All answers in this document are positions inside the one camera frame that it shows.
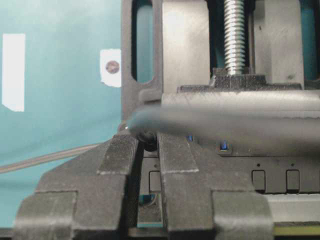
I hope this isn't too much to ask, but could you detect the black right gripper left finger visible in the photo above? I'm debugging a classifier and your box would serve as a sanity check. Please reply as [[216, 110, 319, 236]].
[[13, 134, 140, 240]]

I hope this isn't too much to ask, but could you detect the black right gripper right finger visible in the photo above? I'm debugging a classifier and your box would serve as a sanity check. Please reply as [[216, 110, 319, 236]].
[[157, 133, 274, 240]]

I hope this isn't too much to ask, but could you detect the grey USB cable with plug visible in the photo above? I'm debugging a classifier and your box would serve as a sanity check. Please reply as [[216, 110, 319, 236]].
[[126, 91, 320, 153]]

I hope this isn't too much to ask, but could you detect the black multiport USB hub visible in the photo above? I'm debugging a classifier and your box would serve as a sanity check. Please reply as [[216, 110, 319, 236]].
[[144, 134, 320, 198]]

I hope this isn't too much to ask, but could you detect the tape patch with dark dot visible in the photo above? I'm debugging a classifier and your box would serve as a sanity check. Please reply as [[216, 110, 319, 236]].
[[99, 48, 122, 88]]

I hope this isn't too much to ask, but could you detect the black bench vise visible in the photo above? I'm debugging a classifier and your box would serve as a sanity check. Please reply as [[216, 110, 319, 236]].
[[121, 0, 320, 240]]

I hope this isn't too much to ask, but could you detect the blue tape bottom centre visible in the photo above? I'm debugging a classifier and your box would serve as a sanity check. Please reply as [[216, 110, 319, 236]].
[[1, 33, 26, 112]]

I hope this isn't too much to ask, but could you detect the grey hub power cable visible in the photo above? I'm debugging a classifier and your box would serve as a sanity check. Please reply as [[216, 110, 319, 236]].
[[0, 142, 108, 174]]

